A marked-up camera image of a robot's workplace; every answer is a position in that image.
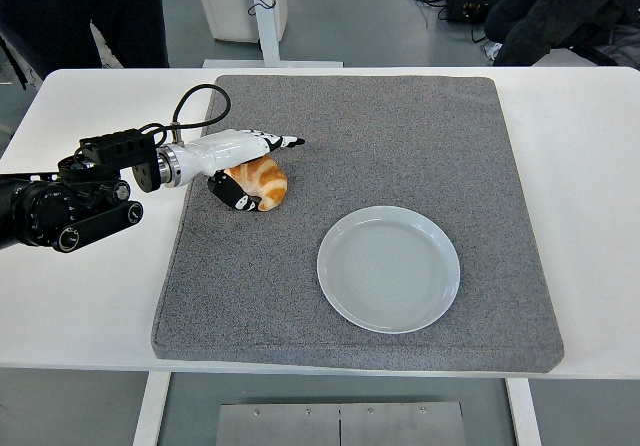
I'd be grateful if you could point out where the black fleece jacket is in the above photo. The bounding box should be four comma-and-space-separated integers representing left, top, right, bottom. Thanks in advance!
483, 0, 640, 67

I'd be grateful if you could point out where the white table leg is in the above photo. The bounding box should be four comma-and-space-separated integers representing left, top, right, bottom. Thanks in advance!
505, 378, 543, 446
132, 373, 172, 446

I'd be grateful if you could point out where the person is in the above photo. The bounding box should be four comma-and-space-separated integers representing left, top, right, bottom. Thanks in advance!
0, 0, 170, 90

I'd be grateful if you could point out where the round pale grey plate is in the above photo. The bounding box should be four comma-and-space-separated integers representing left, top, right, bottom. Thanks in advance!
315, 205, 462, 336

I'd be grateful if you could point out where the white stand with flat base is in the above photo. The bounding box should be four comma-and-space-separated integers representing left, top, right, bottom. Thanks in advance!
202, 0, 345, 70

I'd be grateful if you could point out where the grey metal plate with screws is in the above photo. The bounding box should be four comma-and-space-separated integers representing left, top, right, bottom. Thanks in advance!
215, 401, 467, 446

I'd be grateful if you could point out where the golden croissant bread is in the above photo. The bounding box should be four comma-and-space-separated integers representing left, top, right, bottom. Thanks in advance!
223, 154, 290, 213

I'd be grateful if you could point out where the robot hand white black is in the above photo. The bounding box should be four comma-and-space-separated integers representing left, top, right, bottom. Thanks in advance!
172, 128, 307, 213

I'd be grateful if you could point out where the grey fabric mat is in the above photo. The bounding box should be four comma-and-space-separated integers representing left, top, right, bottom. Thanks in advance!
149, 74, 565, 373

